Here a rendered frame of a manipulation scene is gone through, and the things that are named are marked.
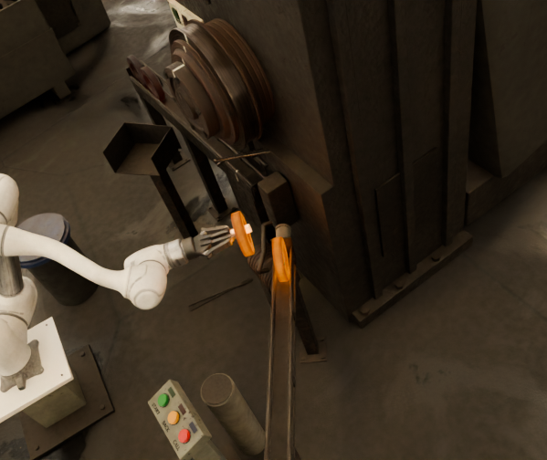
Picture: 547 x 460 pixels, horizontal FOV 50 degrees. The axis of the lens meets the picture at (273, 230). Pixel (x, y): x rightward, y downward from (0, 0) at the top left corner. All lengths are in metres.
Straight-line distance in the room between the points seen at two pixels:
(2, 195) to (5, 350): 0.66
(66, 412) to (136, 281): 1.14
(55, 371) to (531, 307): 2.00
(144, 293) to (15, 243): 0.47
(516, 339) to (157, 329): 1.62
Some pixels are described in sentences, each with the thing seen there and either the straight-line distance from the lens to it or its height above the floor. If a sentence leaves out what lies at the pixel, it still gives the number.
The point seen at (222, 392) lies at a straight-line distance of 2.05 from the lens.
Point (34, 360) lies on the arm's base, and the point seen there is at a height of 0.39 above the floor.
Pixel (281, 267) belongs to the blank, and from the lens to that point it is 1.97.
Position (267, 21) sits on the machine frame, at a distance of 1.77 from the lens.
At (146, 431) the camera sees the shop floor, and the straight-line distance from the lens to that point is 2.70.
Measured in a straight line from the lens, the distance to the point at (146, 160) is 2.78.
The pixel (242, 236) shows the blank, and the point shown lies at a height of 0.88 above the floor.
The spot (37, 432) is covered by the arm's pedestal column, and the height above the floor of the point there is 0.02.
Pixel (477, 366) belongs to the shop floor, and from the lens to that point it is 2.58.
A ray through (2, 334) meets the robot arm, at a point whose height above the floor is 0.60.
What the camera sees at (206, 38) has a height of 1.33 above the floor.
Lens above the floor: 2.32
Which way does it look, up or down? 49 degrees down
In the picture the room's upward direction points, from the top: 19 degrees counter-clockwise
